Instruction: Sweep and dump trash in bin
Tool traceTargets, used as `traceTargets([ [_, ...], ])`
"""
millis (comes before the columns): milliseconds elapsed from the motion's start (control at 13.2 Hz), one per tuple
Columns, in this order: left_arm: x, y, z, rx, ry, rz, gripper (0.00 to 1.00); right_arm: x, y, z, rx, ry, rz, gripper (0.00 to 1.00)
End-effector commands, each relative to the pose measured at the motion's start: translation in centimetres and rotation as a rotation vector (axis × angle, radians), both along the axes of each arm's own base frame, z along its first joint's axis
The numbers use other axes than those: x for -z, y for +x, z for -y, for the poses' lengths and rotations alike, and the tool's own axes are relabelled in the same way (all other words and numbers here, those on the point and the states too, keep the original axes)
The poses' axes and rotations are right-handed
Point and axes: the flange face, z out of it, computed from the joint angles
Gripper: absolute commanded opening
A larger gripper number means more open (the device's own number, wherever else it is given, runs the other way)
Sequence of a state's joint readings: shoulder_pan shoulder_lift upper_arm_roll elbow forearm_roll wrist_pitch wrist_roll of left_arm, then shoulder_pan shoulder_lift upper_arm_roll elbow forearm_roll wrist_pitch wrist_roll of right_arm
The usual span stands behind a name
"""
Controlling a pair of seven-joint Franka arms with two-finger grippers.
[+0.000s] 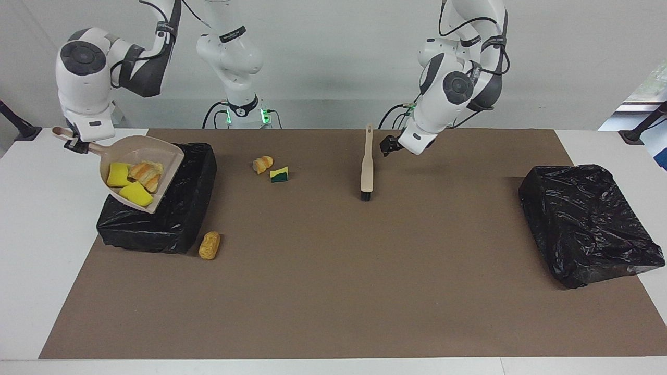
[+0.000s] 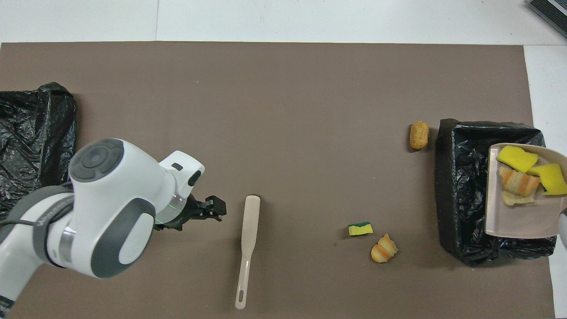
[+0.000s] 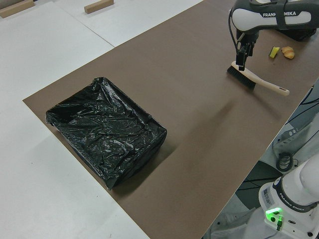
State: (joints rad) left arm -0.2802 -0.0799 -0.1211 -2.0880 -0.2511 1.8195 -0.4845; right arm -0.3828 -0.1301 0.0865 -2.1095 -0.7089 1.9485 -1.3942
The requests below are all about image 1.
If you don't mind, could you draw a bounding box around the beige brush with black bristles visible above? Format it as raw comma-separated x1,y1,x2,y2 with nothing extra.
360,123,374,202

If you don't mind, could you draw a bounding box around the striped croissant piece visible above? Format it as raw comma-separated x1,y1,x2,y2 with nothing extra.
129,160,164,193

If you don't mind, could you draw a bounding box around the beige plastic dustpan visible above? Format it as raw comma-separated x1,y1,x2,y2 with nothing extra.
51,127,185,215

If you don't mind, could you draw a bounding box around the brown oval bread roll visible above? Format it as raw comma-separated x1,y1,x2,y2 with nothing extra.
199,231,221,260

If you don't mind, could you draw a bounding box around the black bag lined bin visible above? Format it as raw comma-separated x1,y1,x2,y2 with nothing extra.
96,142,218,255
518,164,666,290

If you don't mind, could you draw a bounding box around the brown table mat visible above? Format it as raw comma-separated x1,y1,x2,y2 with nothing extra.
39,129,667,360

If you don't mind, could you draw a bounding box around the black base cable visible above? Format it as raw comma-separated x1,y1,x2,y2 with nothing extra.
378,78,429,130
202,100,230,129

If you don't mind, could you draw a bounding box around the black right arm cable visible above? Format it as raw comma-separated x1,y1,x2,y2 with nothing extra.
109,0,212,86

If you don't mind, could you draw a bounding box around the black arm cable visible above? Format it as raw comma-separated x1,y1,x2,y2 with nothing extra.
438,0,511,131
109,0,212,86

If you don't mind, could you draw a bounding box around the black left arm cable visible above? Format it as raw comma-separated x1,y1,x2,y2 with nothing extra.
438,0,511,131

